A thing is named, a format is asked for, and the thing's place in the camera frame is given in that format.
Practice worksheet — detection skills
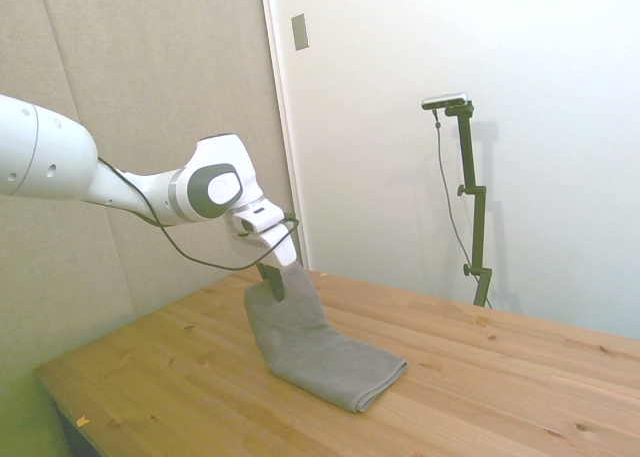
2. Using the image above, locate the black camera stand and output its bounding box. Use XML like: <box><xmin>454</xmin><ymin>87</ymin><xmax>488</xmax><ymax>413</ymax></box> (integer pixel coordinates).
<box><xmin>443</xmin><ymin>101</ymin><xmax>494</xmax><ymax>309</ymax></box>

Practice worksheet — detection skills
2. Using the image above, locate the grey towel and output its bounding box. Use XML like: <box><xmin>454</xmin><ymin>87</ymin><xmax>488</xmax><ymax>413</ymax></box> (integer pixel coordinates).
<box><xmin>242</xmin><ymin>264</ymin><xmax>408</xmax><ymax>415</ymax></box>

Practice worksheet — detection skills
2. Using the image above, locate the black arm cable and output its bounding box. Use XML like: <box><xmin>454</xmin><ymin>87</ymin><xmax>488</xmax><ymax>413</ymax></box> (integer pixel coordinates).
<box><xmin>96</xmin><ymin>156</ymin><xmax>302</xmax><ymax>273</ymax></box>

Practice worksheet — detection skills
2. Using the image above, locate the grey stand camera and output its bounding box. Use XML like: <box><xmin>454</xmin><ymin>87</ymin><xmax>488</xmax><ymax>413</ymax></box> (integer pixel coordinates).
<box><xmin>421</xmin><ymin>91</ymin><xmax>472</xmax><ymax>112</ymax></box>

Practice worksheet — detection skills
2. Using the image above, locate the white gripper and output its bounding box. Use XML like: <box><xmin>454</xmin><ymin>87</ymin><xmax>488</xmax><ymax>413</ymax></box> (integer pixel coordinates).
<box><xmin>229</xmin><ymin>220</ymin><xmax>301</xmax><ymax>303</ymax></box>

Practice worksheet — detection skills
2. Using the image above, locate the grey wall switch plate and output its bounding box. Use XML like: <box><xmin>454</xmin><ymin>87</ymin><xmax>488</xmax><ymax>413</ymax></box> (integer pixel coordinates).
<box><xmin>291</xmin><ymin>12</ymin><xmax>311</xmax><ymax>53</ymax></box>

